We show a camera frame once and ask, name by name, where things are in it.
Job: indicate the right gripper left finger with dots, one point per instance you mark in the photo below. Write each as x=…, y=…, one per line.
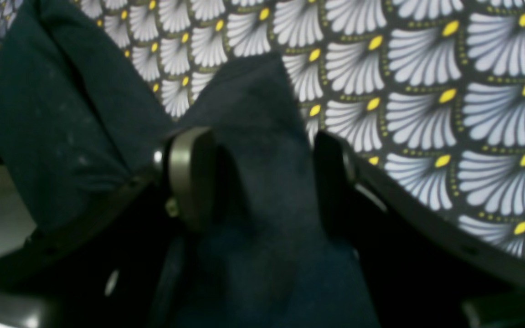
x=118, y=264

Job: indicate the fan-patterned tablecloth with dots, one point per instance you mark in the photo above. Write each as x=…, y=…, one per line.
x=431, y=91

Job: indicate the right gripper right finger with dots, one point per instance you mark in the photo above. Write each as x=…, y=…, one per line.
x=421, y=271

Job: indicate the dark T-shirt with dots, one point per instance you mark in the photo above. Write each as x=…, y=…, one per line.
x=77, y=121

